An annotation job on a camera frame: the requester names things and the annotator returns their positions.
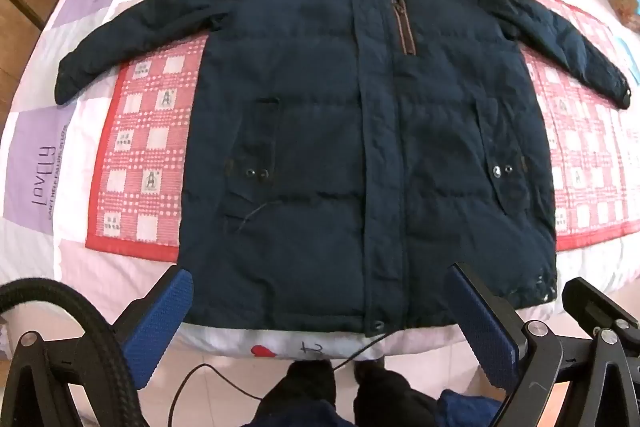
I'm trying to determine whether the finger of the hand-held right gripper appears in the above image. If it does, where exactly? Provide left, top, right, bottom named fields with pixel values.
left=561, top=277, right=640, bottom=358

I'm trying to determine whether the person's foot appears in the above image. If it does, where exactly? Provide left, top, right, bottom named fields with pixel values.
left=257, top=359, right=338, bottom=427
left=352, top=361, right=438, bottom=427

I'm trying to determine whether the person's right foot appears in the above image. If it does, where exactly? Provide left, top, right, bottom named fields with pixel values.
left=352, top=361, right=438, bottom=427

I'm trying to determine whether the purple white patchwork bedspread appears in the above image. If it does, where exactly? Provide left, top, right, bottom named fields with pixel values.
left=0, top=0, right=640, bottom=363

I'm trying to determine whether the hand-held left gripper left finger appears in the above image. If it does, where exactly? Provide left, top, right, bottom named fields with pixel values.
left=5, top=266, right=194, bottom=427

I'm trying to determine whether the dark navy padded jacket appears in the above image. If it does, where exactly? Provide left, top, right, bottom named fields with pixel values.
left=54, top=0, right=632, bottom=339

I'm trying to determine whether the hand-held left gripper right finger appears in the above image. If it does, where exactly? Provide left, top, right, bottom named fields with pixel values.
left=445, top=263, right=640, bottom=427

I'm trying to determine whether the person's left foot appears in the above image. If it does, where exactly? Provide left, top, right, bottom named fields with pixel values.
left=257, top=359, right=338, bottom=427

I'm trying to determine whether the black braided cable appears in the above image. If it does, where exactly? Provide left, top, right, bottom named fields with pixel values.
left=0, top=279, right=128, bottom=427

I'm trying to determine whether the red checkered mat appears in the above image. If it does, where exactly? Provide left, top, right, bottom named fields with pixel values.
left=85, top=0, right=632, bottom=260

